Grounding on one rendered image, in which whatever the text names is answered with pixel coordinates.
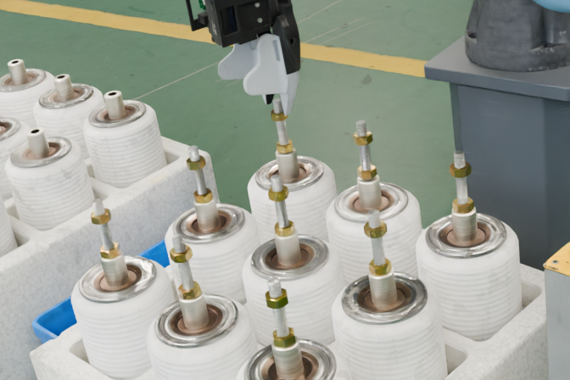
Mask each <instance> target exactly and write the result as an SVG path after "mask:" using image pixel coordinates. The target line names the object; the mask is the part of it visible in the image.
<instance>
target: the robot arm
mask: <svg viewBox="0 0 570 380"><path fill-rule="evenodd" d="M185 1H186V5H187V12H188V17H189V21H190V26H191V30H192V31H197V30H199V29H202V28H204V27H207V26H208V29H209V33H210V34H211V36H212V37H211V40H212V42H214V43H216V44H218V45H219V46H221V47H222V48H225V47H228V46H231V45H233V50H232V51H231V52H230V53H229V54H228V55H227V56H226V57H225V58H224V59H223V60H222V61H221V62H220V63H219V65H218V74H219V76H220V77H221V78H222V79H224V80H239V79H243V88H244V91H245V92H246V93H247V94H249V95H252V96H255V95H262V97H263V99H264V101H265V104H270V103H271V102H272V99H273V97H274V94H276V93H280V99H281V103H282V110H283V114H284V115H289V114H290V113H291V112H292V108H293V101H294V98H295V94H296V91H297V86H298V83H299V70H300V39H299V30H298V26H297V23H296V20H295V17H294V14H293V5H292V2H291V0H198V3H199V7H200V8H201V9H203V10H205V11H204V12H202V13H199V14H198V18H197V19H193V12H192V8H191V3H190V0H185ZM271 28H272V31H273V35H272V34H271V31H270V29H271ZM465 44H466V54H467V57H468V58H469V59H470V60H471V61H472V62H474V63H475V64H478V65H480V66H483V67H485V68H488V69H492V70H500V71H508V72H535V71H543V70H553V69H558V68H561V67H565V66H568V65H570V0H473V3H472V9H471V13H470V15H469V19H468V22H467V28H466V32H465Z"/></svg>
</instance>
